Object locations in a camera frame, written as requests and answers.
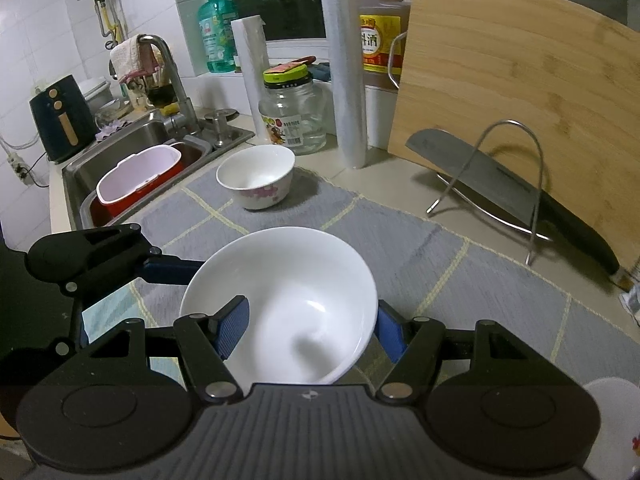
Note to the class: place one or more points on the white fruit print plate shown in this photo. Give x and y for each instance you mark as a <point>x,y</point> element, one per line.
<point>610,425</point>

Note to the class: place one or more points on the dark window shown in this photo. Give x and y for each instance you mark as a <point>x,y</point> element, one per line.
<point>280,0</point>

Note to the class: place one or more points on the black air fryer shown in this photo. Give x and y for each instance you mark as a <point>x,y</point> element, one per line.
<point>55,120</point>

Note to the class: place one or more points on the paper towel roll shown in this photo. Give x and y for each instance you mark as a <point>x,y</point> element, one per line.
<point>250,70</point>

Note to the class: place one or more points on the tall clear film roll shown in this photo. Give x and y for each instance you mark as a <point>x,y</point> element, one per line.
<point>345,85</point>

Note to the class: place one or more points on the grey and blue checked mat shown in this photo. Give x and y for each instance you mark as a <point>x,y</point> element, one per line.
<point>450,285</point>

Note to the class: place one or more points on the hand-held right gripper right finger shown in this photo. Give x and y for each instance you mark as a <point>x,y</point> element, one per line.
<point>387,330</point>

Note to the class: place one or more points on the stainless steel sink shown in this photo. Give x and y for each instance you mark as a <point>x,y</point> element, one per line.
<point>135,135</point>

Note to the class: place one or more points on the dark sponge holder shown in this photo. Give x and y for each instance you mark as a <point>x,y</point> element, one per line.
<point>160,94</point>

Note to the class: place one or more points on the white wall socket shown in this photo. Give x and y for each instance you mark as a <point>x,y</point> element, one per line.
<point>19,167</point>

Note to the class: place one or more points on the white bowl with pink flowers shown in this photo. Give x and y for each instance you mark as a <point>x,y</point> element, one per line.
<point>300,285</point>
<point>255,170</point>

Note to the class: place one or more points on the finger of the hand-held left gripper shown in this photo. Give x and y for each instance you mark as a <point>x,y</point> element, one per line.
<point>167,270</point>

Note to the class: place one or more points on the bamboo cutting board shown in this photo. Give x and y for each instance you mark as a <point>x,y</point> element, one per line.
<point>500,85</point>

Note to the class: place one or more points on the metal sink knob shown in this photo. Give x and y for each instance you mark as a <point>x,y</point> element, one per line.
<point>222,132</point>

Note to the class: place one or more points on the glass bowl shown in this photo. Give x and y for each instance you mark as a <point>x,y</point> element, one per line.
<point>112,115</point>

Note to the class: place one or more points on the round metal sink cap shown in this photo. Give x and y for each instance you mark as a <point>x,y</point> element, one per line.
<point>220,111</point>

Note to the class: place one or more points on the metal faucet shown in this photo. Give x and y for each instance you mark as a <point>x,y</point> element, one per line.
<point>172,70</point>

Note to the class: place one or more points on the blue lidded container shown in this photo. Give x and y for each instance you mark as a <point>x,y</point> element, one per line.
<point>320,74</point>

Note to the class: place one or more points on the green dish soap bottle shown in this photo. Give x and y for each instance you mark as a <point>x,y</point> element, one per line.
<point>217,35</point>

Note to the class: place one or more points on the pink colander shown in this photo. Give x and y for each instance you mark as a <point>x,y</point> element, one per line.
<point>140,165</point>

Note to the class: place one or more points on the brown liquid jug yellow label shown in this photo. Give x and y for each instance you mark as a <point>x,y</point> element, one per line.
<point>380,35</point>

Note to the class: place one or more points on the red basin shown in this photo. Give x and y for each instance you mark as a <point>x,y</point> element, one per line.
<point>150,195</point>

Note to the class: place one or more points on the yellow gas pipe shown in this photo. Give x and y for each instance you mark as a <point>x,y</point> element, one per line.
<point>106,15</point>

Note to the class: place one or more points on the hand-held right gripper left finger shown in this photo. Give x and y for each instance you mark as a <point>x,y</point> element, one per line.
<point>230,327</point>

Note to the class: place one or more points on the rag on faucet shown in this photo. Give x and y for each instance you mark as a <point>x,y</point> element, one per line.
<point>130,57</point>

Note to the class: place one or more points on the clear jar with green lid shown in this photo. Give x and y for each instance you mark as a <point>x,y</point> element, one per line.
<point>292,120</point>

